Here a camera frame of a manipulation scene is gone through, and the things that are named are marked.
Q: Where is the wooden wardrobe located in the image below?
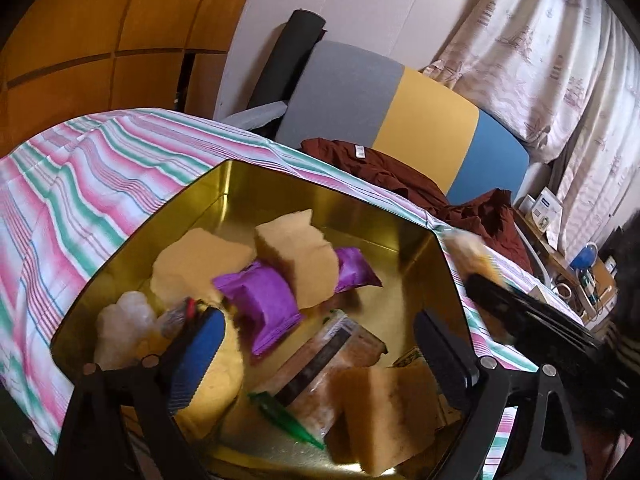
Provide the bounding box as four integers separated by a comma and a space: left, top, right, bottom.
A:
0, 0, 271, 148

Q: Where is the white box blue label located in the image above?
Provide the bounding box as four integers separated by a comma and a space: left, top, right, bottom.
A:
530, 187, 563, 233

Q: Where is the patterned white curtain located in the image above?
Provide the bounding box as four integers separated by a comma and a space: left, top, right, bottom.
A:
425, 0, 626, 163
550, 75, 640, 256

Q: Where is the gold tin box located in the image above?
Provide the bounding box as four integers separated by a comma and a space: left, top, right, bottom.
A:
50, 160, 501, 480

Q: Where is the purple snack packet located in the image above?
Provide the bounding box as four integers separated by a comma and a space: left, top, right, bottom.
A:
335, 247, 383, 293
215, 262, 303, 358

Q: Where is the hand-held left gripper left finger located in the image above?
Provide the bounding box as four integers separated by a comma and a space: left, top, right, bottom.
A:
52, 305, 227, 480

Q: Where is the white plastic wrap ball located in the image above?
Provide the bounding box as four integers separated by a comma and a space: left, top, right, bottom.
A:
94, 290, 157, 368

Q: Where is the dark red garment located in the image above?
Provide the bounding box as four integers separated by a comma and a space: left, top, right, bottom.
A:
300, 137, 533, 271

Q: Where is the black rolled mat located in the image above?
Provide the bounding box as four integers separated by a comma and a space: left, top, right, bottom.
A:
247, 8, 327, 111

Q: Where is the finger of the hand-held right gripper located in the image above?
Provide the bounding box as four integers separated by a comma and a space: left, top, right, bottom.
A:
467, 272, 606, 361

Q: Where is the small clear wrapped snack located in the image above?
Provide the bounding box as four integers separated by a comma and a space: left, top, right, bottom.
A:
157, 297, 201, 341

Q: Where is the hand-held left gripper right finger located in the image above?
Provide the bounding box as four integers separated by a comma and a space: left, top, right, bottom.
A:
413, 309, 588, 480

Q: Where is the yellow label snack packet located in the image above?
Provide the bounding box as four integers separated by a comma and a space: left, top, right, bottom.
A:
444, 232, 506, 281

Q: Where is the clear brown snack packet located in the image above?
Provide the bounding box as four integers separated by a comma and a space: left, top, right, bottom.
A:
249, 310, 388, 451

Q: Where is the wooden side table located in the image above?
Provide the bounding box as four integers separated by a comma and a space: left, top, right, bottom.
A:
512, 210, 621, 321

